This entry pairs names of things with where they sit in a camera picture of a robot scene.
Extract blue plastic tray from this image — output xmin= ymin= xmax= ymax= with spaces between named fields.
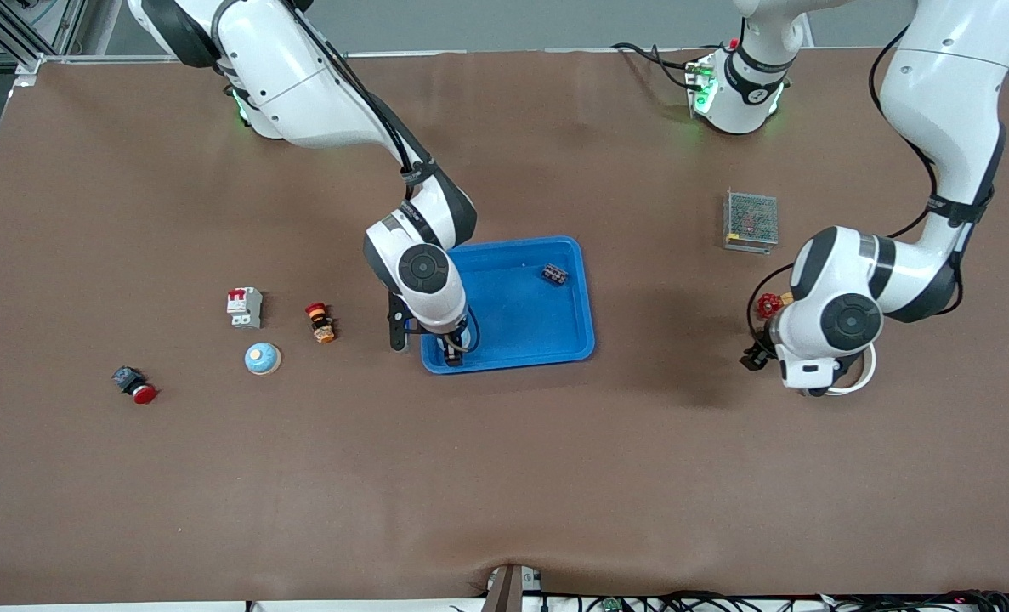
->
xmin=417 ymin=235 xmax=597 ymax=376

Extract metal mesh power supply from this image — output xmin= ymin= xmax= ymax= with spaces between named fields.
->
xmin=723 ymin=189 xmax=779 ymax=255

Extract brown table mat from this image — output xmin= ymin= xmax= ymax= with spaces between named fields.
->
xmin=0 ymin=47 xmax=1009 ymax=606

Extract white red circuit breaker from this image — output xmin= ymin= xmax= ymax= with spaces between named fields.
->
xmin=226 ymin=287 xmax=264 ymax=330

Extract metal table clamp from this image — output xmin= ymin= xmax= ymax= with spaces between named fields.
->
xmin=485 ymin=564 xmax=544 ymax=612

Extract white curved plastic bracket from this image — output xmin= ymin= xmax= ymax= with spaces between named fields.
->
xmin=840 ymin=340 xmax=878 ymax=398

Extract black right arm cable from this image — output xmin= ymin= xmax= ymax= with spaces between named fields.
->
xmin=275 ymin=0 xmax=482 ymax=354

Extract black cable bundle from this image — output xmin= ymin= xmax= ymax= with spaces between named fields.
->
xmin=543 ymin=590 xmax=1009 ymax=612

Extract red push button switch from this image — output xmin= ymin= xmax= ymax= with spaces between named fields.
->
xmin=111 ymin=365 xmax=158 ymax=405

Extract black left base cable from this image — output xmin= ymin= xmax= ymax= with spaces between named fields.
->
xmin=613 ymin=41 xmax=700 ymax=90

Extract aluminium frame profile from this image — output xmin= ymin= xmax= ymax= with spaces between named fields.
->
xmin=0 ymin=0 xmax=88 ymax=90

